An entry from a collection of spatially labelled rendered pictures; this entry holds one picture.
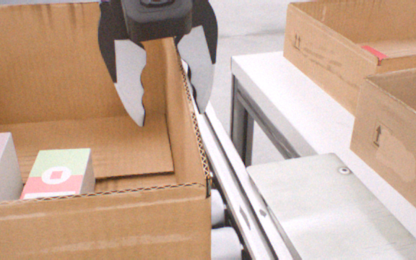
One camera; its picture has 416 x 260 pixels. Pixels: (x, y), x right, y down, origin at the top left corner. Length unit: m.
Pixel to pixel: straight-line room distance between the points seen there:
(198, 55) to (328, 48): 0.36
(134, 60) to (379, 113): 0.29
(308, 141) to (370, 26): 0.40
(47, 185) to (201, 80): 0.18
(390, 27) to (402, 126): 0.49
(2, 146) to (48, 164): 0.05
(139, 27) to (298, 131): 0.38
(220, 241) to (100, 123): 0.27
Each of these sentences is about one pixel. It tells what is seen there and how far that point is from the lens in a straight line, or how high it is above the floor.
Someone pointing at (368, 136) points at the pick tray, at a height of 0.79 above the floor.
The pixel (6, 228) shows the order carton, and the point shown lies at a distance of 0.28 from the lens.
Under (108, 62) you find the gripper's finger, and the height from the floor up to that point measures 0.92.
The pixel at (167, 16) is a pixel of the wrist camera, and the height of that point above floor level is 0.99.
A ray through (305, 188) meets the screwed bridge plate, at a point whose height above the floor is 0.75.
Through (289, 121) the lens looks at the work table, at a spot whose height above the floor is 0.75.
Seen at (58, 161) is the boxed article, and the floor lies 0.80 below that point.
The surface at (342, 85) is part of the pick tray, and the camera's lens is 0.73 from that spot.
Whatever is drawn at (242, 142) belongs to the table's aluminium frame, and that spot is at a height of 0.58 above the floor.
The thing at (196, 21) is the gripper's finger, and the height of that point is 0.95.
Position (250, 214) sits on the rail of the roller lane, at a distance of 0.53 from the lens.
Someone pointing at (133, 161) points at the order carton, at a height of 0.76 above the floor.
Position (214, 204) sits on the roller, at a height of 0.75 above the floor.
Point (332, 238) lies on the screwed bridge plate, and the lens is 0.49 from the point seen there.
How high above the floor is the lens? 1.08
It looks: 30 degrees down
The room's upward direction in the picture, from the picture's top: straight up
